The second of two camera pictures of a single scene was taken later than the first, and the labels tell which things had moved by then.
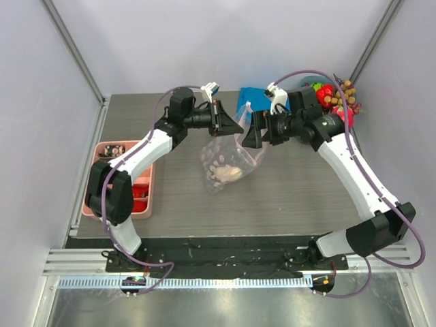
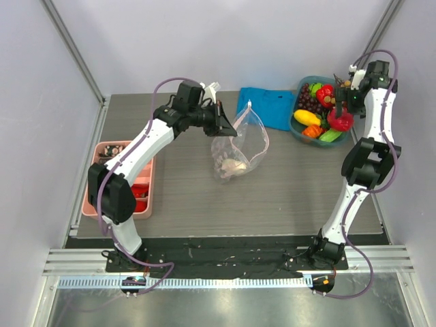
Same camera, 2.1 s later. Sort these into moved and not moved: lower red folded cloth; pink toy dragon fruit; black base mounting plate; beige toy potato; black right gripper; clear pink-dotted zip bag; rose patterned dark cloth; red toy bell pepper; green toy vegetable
Moved: black right gripper; beige toy potato; clear pink-dotted zip bag
Not moved: red toy bell pepper; black base mounting plate; lower red folded cloth; pink toy dragon fruit; green toy vegetable; rose patterned dark cloth
